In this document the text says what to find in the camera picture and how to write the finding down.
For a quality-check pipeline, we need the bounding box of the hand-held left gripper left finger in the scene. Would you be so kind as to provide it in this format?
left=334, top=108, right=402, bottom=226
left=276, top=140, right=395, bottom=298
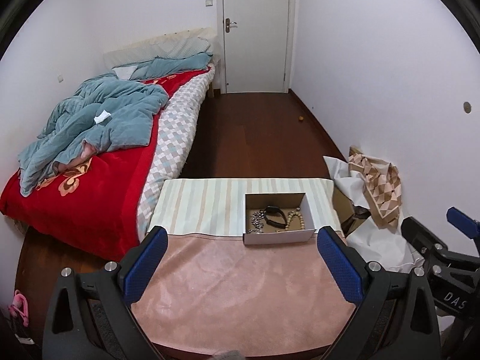
left=43, top=226, right=169, bottom=360

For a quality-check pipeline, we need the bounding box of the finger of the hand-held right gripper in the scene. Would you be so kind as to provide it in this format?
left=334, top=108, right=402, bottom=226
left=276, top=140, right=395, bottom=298
left=446, top=206, right=480, bottom=241
left=401, top=216, right=452, bottom=269

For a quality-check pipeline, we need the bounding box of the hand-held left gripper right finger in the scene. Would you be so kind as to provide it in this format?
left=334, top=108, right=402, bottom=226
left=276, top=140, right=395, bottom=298
left=317, top=226, right=441, bottom=360

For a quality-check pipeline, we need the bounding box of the white cardboard box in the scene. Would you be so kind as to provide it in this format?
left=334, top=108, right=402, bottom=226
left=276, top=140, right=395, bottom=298
left=243, top=192, right=317, bottom=247

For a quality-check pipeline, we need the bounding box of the wooden bead bracelet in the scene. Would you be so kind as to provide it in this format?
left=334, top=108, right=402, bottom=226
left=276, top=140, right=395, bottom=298
left=283, top=210, right=305, bottom=232

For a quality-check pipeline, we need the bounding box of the black smart band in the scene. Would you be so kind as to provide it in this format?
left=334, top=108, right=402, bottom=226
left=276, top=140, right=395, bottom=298
left=262, top=206, right=288, bottom=229

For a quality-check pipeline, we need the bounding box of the silver chain bracelet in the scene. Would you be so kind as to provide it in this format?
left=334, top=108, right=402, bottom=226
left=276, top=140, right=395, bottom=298
left=249, top=210, right=267, bottom=234

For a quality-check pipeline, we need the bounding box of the white cloth pile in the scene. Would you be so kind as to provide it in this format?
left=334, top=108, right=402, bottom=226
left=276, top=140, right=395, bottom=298
left=323, top=155, right=427, bottom=273

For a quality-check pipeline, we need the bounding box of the brown patterned scarf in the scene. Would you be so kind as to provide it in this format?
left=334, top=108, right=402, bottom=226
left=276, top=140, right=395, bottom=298
left=347, top=146, right=404, bottom=230

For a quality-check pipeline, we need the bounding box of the brown cardboard box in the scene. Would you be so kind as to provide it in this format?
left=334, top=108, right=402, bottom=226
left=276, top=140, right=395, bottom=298
left=332, top=185, right=373, bottom=235

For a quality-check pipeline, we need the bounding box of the striped pale table cloth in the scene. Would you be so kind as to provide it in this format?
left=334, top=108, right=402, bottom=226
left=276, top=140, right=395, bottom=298
left=147, top=177, right=346, bottom=238

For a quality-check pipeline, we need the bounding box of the bed with red cover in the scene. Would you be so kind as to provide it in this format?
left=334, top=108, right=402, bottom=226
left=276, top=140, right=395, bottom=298
left=0, top=65, right=217, bottom=262

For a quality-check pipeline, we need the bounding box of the pink suede table cloth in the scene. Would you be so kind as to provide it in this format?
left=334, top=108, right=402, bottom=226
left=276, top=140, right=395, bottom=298
left=131, top=229, right=358, bottom=358

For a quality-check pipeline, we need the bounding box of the pink slipper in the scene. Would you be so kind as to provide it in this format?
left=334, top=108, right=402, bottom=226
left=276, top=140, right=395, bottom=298
left=9, top=289, right=31, bottom=328

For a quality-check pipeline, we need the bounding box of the checkered bed sheet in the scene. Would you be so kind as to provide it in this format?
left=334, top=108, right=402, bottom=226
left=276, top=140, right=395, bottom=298
left=137, top=72, right=217, bottom=238

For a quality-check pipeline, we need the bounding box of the dark sneaker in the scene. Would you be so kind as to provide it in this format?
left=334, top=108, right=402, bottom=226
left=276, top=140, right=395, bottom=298
left=10, top=322, right=39, bottom=346

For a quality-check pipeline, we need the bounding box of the teal quilt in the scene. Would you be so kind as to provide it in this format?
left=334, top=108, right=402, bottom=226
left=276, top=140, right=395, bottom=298
left=17, top=52, right=213, bottom=198

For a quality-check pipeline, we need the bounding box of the pale pillow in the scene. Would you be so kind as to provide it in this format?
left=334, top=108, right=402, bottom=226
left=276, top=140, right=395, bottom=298
left=103, top=27, right=219, bottom=73

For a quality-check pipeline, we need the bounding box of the white door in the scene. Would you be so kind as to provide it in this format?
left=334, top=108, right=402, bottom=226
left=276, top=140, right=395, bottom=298
left=217, top=0, right=298, bottom=95

